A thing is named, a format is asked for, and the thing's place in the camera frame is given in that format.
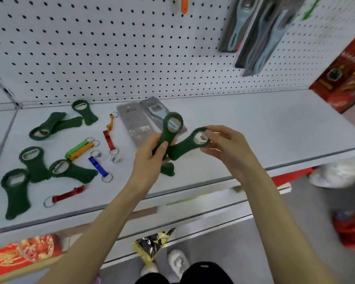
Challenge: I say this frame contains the blue keychain opener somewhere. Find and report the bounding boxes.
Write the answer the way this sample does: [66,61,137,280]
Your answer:
[88,150,113,183]

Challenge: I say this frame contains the red shelf edge strip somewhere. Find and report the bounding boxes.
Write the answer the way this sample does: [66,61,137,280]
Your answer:
[271,167,314,188]

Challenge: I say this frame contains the person's right forearm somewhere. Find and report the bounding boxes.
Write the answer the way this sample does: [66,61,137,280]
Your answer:
[240,170,339,284]

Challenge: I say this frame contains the hanging green tool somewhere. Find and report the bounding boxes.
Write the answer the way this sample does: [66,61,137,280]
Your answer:
[301,0,323,21]

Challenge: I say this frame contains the grey carded opener package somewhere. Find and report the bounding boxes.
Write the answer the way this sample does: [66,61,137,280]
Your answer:
[117,102,160,147]

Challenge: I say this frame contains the person's left forearm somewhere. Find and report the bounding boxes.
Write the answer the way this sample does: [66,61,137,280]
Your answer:
[40,183,158,284]

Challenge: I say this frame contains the green keychain opener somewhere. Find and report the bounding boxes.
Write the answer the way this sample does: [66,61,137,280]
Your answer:
[65,138,94,159]

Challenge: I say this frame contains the person's right hand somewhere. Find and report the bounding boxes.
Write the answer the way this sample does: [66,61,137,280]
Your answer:
[200,125,268,184]

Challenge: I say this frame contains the group of green openers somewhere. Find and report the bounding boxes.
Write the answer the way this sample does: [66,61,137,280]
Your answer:
[0,99,99,220]

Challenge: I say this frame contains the white lower metal shelf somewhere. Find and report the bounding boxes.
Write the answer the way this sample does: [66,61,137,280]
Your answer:
[56,182,292,269]

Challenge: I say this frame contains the red and gold packet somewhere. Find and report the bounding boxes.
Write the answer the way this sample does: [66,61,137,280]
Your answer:
[0,233,66,284]

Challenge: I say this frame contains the gold and black foil packet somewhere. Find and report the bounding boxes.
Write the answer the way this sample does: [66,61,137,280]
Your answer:
[132,228,176,265]

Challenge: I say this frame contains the carded light blue opener package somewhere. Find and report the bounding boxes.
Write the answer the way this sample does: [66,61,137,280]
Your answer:
[139,96,188,137]

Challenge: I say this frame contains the hanging grey opener package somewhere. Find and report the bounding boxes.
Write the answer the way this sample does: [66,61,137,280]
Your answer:
[218,0,260,53]
[234,0,309,77]

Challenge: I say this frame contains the red printed box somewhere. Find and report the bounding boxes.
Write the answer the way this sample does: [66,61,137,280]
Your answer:
[309,26,355,114]

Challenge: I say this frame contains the white pegboard panel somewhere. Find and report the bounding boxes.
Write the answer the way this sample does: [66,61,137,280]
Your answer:
[0,0,355,110]

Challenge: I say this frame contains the white plastic bag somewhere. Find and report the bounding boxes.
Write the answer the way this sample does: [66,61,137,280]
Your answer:
[309,156,355,190]

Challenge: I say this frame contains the person's left hand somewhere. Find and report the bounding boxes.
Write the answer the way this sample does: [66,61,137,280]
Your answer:
[129,132,169,196]

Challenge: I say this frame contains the orange keychain opener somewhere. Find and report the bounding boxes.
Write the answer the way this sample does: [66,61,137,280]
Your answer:
[69,140,101,161]
[106,111,119,132]

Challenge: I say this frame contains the red plastic bag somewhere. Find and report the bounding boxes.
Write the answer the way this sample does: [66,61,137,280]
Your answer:
[331,210,355,249]

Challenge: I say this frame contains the person's white slipper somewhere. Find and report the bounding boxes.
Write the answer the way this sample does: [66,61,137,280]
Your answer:
[140,261,159,277]
[167,249,191,279]

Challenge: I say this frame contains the person's black trousers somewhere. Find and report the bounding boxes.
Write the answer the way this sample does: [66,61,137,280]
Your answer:
[134,261,235,284]

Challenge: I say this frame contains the red keychain opener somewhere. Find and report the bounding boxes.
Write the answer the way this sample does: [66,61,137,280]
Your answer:
[43,185,86,208]
[103,130,120,156]

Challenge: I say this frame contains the green rubber bottle opener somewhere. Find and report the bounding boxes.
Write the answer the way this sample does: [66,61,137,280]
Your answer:
[152,112,184,160]
[166,127,211,161]
[160,162,176,177]

